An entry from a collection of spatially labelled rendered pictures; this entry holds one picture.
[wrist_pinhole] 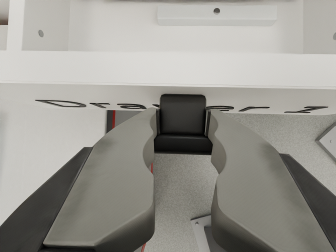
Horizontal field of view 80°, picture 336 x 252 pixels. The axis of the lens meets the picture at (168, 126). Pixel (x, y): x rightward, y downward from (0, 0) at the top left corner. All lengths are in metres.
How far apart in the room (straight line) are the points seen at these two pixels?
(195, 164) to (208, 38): 0.87
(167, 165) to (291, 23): 0.89
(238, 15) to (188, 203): 0.96
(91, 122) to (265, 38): 0.23
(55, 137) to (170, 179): 0.80
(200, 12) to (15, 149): 0.29
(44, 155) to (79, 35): 0.17
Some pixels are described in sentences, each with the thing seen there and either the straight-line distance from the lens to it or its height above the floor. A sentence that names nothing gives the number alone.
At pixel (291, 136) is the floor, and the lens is 1.17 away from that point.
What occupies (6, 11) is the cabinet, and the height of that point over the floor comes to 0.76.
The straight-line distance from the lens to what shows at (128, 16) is 0.23.
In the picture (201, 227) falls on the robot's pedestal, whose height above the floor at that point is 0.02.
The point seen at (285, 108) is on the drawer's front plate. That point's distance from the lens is 0.19.
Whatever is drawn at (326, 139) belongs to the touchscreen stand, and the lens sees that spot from 1.23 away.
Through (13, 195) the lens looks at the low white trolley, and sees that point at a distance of 0.36.
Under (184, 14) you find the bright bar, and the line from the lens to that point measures 0.21.
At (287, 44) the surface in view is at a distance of 0.24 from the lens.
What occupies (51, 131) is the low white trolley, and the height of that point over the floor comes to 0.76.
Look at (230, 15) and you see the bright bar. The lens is 0.22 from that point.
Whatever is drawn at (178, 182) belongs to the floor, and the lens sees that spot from 1.06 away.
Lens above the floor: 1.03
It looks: 86 degrees down
